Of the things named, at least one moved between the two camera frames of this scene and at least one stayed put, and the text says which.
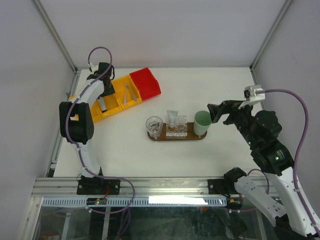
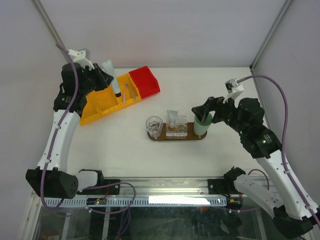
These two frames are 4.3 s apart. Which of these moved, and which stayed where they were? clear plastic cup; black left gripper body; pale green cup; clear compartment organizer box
Moved: black left gripper body
Stayed: clear compartment organizer box; pale green cup; clear plastic cup
